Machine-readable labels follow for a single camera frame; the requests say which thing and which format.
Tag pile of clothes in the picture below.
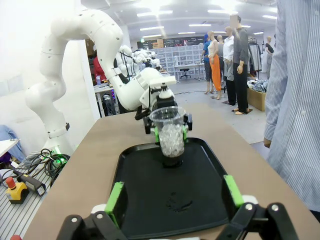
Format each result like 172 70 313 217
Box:
246 79 270 94

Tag black plastic serving tray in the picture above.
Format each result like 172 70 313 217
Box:
111 137 231 239

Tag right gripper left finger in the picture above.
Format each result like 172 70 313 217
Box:
55 181 129 240

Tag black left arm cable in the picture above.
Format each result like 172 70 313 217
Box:
134 103 152 121

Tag short clear iced cup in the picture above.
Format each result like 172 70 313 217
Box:
148 105 186 168

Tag person in striped shirt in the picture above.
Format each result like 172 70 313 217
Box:
263 0 320 214

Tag brown cardboard box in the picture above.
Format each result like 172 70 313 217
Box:
246 87 267 112

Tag blue cloth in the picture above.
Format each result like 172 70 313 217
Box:
0 124 26 165

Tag yellow emergency stop box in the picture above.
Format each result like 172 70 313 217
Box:
5 176 28 205

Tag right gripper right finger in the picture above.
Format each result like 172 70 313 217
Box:
216 174 300 240

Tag figure grey shirt black trousers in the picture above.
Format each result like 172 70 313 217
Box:
229 14 251 116

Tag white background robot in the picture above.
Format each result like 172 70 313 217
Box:
119 44 161 74

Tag black coiled floor cables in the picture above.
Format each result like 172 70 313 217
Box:
23 148 72 187

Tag mannequin orange trousers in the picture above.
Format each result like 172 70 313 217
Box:
201 30 224 101

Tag grey drawer storage shelf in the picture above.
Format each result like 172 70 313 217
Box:
151 44 209 74

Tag mannequin black top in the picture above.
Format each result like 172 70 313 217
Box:
264 35 275 81

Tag grey black handheld controller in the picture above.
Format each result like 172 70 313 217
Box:
12 169 47 198

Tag mannequin white shirt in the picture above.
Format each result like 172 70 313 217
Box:
221 26 238 106

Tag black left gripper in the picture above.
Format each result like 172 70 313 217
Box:
143 95 194 147

